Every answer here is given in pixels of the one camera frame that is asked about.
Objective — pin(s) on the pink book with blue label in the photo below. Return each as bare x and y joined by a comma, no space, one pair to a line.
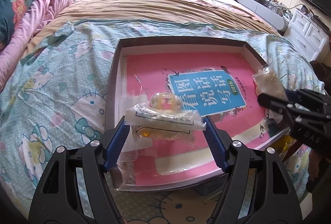
144,68

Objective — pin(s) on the tan striped blanket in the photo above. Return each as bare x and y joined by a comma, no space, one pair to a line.
142,4

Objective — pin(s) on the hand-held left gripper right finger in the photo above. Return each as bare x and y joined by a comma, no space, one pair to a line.
217,146

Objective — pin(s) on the small cream hair claw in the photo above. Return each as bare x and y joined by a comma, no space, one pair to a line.
165,101

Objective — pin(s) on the long clear packet white card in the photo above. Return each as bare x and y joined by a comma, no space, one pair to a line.
163,121

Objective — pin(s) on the white and grey bench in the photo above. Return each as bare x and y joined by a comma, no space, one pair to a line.
261,11

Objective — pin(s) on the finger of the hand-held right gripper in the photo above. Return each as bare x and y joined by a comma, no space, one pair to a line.
310,99
279,106

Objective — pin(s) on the cartoon cat printed bedsheet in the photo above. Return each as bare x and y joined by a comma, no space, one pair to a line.
51,99

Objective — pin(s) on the blue floral pillow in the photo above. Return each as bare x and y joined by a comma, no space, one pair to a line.
13,11

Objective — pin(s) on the clear packet with earring card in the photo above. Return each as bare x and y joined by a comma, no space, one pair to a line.
269,81

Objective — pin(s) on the white drawer dresser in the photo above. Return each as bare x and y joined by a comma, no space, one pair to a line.
305,30

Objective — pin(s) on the shallow cardboard box tray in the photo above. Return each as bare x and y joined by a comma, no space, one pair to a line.
110,99

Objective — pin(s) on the translucent flat packet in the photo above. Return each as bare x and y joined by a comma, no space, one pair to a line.
181,164

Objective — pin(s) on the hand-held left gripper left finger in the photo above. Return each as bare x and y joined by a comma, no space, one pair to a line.
116,146

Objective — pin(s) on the pink quilt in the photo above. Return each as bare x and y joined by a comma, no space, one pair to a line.
31,22

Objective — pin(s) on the dark brown furry object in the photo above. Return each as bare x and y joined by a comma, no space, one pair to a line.
320,74

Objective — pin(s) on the small clear packet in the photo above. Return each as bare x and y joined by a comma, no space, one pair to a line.
126,162

